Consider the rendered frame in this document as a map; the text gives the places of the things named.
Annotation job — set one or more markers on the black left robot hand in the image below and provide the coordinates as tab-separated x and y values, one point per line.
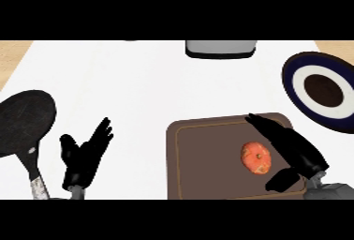
82	156

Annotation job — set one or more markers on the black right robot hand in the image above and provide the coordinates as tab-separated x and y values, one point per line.
295	146

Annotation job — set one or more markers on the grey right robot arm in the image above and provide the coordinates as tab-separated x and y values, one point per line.
327	189

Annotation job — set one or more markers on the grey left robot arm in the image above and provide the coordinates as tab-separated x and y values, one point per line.
76	192

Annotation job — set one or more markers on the orange squash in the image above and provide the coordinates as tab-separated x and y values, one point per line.
255	157

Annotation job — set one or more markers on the brown tray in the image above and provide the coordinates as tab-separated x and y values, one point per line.
211	162

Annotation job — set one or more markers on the navy and white plate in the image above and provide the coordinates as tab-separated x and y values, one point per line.
321	90

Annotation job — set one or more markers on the black frying pan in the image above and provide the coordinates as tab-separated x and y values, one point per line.
22	125

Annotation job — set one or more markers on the grey and black appliance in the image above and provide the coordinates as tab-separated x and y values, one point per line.
221	49

